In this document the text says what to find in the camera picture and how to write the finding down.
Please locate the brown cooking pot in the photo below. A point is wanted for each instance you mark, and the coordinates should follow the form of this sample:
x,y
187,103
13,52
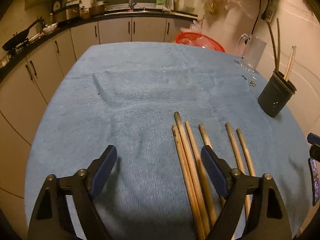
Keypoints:
x,y
97,9

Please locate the blue towel table cover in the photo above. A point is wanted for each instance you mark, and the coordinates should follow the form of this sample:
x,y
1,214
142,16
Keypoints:
x,y
125,95

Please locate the wooden chopstick four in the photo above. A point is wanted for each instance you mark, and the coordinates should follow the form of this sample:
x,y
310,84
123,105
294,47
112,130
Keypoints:
x,y
203,176

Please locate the wooden chopstick nine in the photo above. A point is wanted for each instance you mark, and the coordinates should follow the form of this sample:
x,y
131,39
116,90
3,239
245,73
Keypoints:
x,y
292,62

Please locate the wooden chopstick ten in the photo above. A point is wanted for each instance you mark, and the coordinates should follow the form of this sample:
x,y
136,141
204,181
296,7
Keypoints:
x,y
246,152

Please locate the steel rice cooker box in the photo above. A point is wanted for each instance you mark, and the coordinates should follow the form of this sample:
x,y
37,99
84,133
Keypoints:
x,y
66,13

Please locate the clear glass mug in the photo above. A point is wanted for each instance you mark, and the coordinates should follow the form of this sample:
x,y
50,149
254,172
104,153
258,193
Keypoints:
x,y
250,50

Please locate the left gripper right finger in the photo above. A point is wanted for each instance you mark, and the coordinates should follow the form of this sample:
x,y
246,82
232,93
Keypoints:
x,y
267,217

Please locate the wooden chopstick five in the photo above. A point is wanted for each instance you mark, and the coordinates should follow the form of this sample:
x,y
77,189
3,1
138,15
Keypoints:
x,y
206,141

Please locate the wooden chopstick six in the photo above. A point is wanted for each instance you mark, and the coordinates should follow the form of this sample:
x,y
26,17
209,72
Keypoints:
x,y
239,163

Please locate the wooden chopstick eight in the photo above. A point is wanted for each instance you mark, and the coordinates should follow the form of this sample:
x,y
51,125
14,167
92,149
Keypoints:
x,y
289,64

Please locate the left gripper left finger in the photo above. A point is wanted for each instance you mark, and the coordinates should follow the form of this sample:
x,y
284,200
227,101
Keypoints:
x,y
51,218

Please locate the red plastic basket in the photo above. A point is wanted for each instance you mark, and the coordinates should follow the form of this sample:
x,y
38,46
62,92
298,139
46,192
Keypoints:
x,y
198,40

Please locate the wooden chopstick three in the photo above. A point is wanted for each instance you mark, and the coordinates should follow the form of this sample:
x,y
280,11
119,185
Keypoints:
x,y
194,178

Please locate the black wok pan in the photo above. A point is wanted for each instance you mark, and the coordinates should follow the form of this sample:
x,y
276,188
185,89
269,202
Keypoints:
x,y
19,38

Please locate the wooden chopstick two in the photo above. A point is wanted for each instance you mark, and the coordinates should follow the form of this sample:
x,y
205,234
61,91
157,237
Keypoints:
x,y
188,183

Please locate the black utensil holder cup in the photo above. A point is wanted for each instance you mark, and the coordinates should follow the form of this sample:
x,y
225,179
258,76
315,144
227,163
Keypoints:
x,y
276,94

